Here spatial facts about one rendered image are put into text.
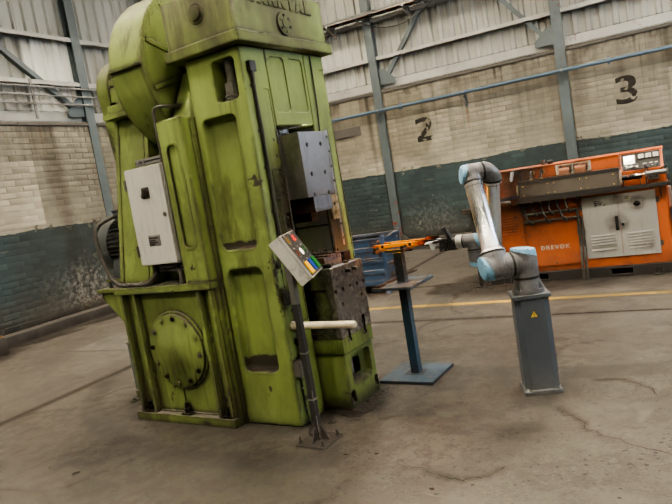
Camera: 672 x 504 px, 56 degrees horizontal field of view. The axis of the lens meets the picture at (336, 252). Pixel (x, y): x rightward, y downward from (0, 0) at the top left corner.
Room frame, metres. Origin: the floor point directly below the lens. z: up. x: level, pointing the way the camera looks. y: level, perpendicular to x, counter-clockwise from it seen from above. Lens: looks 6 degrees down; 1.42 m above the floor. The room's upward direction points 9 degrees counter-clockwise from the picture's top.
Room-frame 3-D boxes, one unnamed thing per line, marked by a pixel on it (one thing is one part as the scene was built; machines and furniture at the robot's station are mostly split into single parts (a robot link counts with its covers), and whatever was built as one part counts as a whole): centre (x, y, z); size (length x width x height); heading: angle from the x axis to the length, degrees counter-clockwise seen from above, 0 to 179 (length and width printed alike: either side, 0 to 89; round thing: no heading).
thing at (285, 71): (4.21, 0.30, 2.06); 0.44 x 0.41 x 0.47; 57
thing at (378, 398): (3.94, -0.01, 0.01); 0.58 x 0.39 x 0.01; 147
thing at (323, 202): (4.09, 0.20, 1.32); 0.42 x 0.20 x 0.10; 57
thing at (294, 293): (3.46, 0.27, 0.54); 0.04 x 0.04 x 1.08; 57
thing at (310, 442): (3.46, 0.27, 0.05); 0.22 x 0.22 x 0.09; 57
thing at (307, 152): (4.12, 0.18, 1.56); 0.42 x 0.39 x 0.40; 57
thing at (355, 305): (4.14, 0.18, 0.69); 0.56 x 0.38 x 0.45; 57
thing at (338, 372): (4.14, 0.18, 0.23); 0.55 x 0.37 x 0.47; 57
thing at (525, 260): (3.70, -1.09, 0.79); 0.17 x 0.15 x 0.18; 95
